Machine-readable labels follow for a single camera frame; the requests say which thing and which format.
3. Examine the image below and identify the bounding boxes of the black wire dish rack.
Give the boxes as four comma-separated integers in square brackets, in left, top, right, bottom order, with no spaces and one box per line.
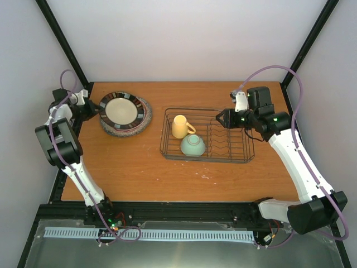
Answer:
[160,108,255,164]

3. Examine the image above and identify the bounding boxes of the light green ceramic bowl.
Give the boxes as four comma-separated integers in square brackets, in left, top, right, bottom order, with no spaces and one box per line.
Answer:
[180,134,206,157]

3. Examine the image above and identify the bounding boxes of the yellow ceramic mug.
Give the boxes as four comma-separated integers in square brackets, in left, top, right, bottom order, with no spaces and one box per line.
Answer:
[171,115,196,139]

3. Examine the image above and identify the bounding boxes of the striped brown dinner plate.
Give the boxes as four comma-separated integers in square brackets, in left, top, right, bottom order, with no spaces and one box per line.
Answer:
[99,92,147,131]

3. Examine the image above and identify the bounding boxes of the pink polka dot plate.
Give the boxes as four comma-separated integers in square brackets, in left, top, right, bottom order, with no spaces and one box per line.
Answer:
[113,98,152,135]

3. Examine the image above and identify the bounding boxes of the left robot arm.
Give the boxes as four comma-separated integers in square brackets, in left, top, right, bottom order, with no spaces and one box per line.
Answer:
[35,88,116,225]

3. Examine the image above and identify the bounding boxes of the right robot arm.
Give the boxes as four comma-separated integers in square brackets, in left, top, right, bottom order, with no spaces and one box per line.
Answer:
[216,87,348,235]

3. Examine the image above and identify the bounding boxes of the grey speckled plate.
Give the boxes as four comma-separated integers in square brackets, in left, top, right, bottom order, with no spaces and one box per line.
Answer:
[99,92,152,138]

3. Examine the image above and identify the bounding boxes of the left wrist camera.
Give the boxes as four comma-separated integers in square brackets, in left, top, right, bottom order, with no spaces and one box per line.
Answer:
[70,89,88,106]

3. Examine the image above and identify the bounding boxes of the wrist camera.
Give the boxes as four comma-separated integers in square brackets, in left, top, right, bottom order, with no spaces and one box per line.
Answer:
[230,89,248,112]
[70,89,88,106]

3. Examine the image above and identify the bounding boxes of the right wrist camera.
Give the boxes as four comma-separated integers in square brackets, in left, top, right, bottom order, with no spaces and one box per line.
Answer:
[230,89,248,112]

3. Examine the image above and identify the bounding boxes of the black aluminium frame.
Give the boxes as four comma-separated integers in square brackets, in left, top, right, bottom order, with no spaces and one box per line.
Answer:
[18,1,350,267]

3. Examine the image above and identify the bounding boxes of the light blue cable duct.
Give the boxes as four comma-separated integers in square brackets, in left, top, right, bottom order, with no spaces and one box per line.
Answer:
[43,227,255,243]

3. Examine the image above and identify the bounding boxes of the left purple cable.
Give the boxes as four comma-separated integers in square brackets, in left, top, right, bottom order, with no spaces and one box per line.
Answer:
[49,69,142,242]

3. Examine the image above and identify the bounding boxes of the purple cable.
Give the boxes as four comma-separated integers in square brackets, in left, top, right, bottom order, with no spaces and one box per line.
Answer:
[237,64,349,249]
[49,69,142,242]

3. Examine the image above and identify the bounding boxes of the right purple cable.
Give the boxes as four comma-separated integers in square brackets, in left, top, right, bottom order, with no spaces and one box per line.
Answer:
[237,64,349,249]

